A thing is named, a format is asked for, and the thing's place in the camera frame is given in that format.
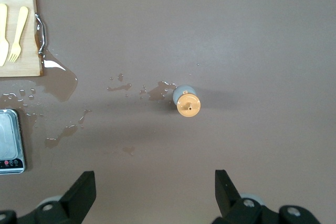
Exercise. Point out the wooden cutting board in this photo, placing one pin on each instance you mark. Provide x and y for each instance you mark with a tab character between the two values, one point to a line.
26	66

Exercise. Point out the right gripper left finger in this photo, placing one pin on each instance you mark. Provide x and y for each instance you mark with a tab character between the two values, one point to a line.
73	203

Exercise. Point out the silver kitchen scale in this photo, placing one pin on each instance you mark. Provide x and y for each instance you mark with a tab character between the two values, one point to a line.
9	134

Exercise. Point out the yellow plastic knife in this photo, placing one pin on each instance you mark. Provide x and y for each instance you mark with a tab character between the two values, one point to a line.
3	45

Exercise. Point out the sauce bottle with orange cap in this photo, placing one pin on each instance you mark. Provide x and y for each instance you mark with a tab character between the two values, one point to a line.
187	106

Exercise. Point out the yellow plastic fork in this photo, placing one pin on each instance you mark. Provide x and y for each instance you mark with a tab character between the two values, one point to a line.
19	30

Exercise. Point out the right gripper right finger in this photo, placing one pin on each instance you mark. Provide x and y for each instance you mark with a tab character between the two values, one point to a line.
231	205

